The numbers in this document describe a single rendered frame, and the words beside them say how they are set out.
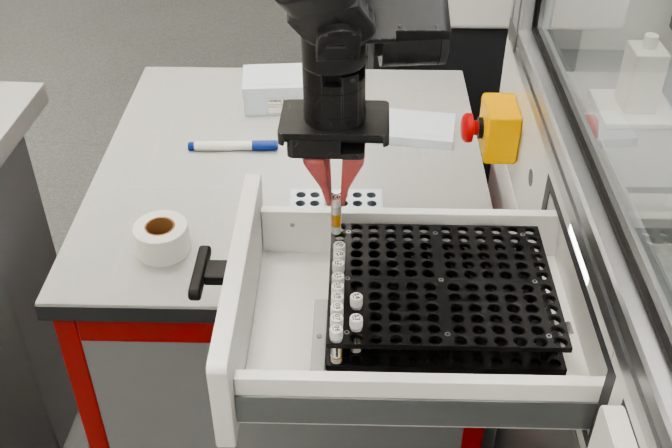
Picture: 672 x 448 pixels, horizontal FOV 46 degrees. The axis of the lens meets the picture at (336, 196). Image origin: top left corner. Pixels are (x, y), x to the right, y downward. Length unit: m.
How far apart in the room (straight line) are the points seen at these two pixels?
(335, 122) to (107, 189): 0.55
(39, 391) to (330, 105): 1.12
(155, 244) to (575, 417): 0.54
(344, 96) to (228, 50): 2.60
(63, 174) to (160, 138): 1.38
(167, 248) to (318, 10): 0.51
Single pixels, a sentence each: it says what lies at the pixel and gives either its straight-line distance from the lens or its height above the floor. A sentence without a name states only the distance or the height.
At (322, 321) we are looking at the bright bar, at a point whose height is 0.85.
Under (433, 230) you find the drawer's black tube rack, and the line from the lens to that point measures 0.86.
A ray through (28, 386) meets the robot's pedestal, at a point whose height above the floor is 0.23.
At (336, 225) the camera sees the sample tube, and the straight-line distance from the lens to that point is 0.82.
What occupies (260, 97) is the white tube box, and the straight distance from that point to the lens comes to 1.32.
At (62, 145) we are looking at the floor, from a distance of 2.81.
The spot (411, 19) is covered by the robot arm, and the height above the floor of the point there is 1.16.
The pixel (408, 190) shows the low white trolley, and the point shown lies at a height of 0.76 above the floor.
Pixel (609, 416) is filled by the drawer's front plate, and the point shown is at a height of 0.93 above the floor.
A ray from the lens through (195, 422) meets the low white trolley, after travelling 1.17.
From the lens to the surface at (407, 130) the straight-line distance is 1.26.
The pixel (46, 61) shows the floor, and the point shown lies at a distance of 3.38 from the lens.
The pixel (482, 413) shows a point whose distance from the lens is 0.75.
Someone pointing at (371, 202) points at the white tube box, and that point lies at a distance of 1.07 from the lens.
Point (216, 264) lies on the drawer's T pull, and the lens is 0.81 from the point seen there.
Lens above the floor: 1.44
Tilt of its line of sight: 36 degrees down
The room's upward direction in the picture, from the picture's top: straight up
